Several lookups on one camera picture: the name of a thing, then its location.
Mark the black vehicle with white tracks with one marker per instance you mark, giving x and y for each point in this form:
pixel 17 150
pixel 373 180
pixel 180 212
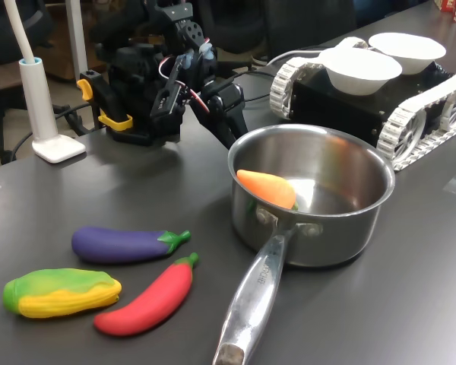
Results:
pixel 327 110

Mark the purple toy aubergine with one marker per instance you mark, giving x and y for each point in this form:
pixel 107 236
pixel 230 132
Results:
pixel 118 245

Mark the black clamp with yellow trigger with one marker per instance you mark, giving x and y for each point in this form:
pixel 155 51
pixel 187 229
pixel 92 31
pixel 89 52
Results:
pixel 99 95

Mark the white post with square foot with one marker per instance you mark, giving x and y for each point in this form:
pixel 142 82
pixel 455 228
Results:
pixel 38 106

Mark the yellow green toy corn cob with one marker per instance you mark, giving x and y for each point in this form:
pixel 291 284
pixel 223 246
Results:
pixel 61 292

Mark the red toy chilli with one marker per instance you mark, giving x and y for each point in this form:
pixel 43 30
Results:
pixel 148 304

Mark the white bowl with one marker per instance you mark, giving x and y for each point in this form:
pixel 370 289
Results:
pixel 361 72
pixel 410 49

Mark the orange toy carrot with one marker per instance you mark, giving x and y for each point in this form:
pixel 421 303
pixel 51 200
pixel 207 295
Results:
pixel 270 188

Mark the white vertical pole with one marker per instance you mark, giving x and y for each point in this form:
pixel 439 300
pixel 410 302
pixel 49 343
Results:
pixel 76 38

